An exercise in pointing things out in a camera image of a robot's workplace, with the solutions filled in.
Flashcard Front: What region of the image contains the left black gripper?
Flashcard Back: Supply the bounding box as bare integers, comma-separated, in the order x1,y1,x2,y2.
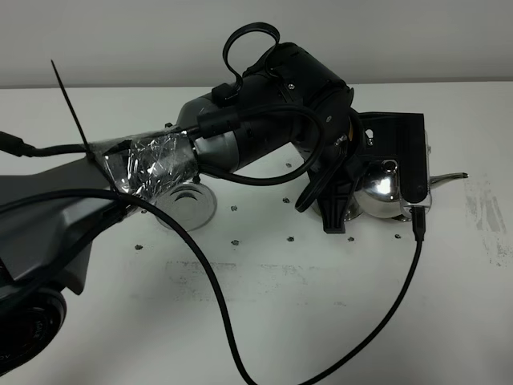
244,43,354,234

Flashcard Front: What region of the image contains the stainless steel teapot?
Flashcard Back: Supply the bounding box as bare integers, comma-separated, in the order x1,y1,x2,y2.
353,160,469,219

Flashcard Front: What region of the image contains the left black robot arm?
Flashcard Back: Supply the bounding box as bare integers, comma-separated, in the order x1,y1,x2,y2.
1,43,358,373

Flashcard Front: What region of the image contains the round steel teapot coaster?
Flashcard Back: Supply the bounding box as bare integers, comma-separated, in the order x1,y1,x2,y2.
155,181,217,232

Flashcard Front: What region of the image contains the right steel saucer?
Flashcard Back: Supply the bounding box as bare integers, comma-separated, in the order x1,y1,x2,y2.
392,213,412,222

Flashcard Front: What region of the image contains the black cable tie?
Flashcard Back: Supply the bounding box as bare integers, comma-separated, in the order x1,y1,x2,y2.
50,59,97,165

